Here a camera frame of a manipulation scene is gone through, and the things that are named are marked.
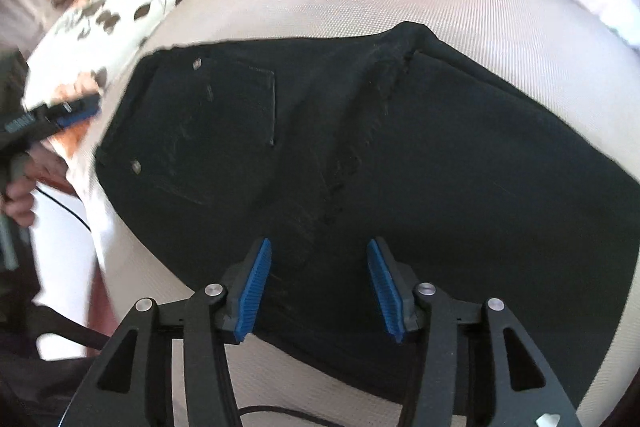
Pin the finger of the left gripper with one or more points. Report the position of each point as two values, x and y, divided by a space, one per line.
81 109

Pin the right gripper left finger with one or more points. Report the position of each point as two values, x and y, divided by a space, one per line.
245 284

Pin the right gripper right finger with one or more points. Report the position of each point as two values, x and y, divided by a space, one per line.
393 283

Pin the black denim pants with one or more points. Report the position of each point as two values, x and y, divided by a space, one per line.
319 145

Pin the left hand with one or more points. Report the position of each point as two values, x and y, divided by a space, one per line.
42 166

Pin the floral orange white pillow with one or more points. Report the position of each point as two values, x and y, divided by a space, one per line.
89 47

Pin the beige bed sheet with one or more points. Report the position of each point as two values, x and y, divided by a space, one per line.
553 50

